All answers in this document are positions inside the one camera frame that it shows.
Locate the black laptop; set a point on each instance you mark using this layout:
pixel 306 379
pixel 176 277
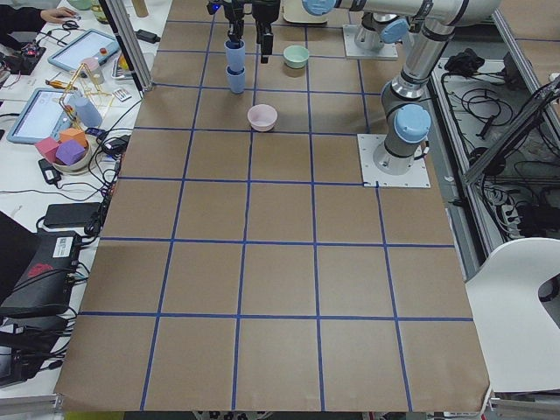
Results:
pixel 35 270

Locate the person hand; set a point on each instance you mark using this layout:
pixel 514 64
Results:
pixel 57 16

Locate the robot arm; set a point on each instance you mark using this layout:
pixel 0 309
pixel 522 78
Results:
pixel 408 123

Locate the purple cube block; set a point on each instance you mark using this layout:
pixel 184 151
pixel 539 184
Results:
pixel 70 152

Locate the blue tablet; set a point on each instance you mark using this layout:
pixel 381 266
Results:
pixel 90 44
pixel 41 117

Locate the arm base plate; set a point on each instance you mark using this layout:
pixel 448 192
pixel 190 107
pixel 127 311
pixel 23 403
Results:
pixel 363 44
pixel 381 169

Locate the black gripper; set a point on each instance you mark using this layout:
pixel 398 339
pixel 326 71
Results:
pixel 234 10

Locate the mint green bowl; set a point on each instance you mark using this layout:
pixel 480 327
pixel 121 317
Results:
pixel 296 56

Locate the remote control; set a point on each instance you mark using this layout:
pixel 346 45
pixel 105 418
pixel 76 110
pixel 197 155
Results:
pixel 122 95

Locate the white bowl with blocks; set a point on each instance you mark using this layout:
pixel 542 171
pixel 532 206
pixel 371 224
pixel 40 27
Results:
pixel 80 166

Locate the blue cylinder block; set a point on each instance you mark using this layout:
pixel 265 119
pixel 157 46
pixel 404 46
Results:
pixel 87 112

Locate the black power adapter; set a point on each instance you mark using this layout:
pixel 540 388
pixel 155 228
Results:
pixel 71 215

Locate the light blue cup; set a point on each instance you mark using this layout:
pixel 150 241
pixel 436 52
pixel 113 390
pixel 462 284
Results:
pixel 235 55
pixel 236 80

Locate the white chair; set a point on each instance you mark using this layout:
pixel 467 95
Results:
pixel 519 339

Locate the aluminium frame post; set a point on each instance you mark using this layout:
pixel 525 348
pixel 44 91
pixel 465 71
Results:
pixel 119 22

